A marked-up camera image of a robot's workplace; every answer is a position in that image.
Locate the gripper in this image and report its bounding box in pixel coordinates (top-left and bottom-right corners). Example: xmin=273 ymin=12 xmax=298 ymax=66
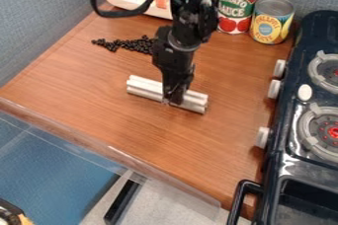
xmin=150 ymin=26 xmax=198 ymax=106

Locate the pile of black bits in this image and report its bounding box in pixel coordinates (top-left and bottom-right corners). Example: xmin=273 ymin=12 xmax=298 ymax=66
xmin=89 ymin=35 xmax=159 ymax=55

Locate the yellow pineapple can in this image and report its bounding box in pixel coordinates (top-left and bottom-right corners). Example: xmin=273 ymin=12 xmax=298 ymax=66
xmin=248 ymin=0 xmax=296 ymax=45

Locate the red tomato sauce can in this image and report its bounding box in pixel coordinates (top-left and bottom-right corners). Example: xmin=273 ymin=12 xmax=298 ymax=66
xmin=216 ymin=0 xmax=261 ymax=36

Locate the toy stove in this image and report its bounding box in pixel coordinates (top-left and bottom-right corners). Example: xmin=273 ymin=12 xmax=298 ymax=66
xmin=225 ymin=10 xmax=338 ymax=225

